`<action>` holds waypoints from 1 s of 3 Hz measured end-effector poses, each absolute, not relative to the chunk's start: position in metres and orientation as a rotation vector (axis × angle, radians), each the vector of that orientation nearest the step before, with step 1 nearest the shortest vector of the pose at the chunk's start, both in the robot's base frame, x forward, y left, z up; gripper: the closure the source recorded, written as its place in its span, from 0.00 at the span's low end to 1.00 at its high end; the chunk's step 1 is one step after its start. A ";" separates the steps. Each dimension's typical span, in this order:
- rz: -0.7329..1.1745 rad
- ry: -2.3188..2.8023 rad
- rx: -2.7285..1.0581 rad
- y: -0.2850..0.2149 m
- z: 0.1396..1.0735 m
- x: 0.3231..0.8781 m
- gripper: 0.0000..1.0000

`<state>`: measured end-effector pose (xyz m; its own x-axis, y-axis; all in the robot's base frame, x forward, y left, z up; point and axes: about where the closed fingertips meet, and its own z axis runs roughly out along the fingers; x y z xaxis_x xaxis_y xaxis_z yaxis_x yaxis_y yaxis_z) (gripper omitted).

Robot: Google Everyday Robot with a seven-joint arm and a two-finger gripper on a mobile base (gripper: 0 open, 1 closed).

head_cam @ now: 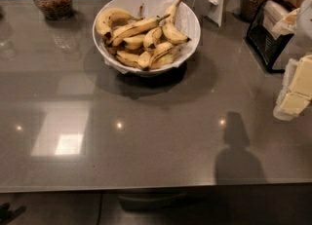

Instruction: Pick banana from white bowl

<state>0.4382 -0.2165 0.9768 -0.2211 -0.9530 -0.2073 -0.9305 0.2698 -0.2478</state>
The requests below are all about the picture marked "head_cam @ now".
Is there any long banana across top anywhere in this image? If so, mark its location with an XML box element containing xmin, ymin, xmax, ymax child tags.
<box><xmin>106</xmin><ymin>14</ymin><xmax>169</xmax><ymax>46</ymax></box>

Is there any large curved banana left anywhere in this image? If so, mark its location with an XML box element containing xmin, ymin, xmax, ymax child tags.
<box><xmin>96</xmin><ymin>8</ymin><xmax>139</xmax><ymax>40</ymax></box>

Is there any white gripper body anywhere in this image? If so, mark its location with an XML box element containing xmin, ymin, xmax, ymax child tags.
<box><xmin>273</xmin><ymin>58</ymin><xmax>298</xmax><ymax>121</ymax></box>

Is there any white bowl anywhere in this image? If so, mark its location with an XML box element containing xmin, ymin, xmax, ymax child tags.
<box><xmin>92</xmin><ymin>0</ymin><xmax>202</xmax><ymax>76</ymax></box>

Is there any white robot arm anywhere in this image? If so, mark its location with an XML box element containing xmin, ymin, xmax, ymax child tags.
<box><xmin>273</xmin><ymin>0</ymin><xmax>312</xmax><ymax>121</ymax></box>

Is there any small banana centre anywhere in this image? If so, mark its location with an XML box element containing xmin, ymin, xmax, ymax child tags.
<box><xmin>143</xmin><ymin>26</ymin><xmax>162</xmax><ymax>51</ymax></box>

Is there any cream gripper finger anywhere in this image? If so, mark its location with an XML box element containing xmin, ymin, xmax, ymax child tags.
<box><xmin>289</xmin><ymin>55</ymin><xmax>312</xmax><ymax>98</ymax></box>
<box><xmin>281</xmin><ymin>93</ymin><xmax>310</xmax><ymax>116</ymax></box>

